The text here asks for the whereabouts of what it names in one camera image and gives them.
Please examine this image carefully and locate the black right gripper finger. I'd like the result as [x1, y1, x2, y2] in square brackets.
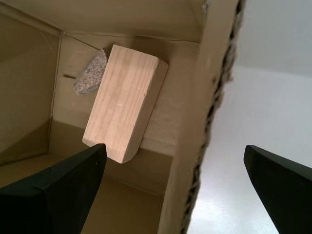
[0, 143, 108, 234]
[244, 145, 312, 234]

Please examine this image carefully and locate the brown cardboard box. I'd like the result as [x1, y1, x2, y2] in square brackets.
[0, 0, 247, 234]

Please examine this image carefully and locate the light wooden block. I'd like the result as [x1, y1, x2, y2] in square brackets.
[82, 44, 169, 164]

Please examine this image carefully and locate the speckled beige rock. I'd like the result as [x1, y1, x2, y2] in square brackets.
[73, 48, 108, 96]

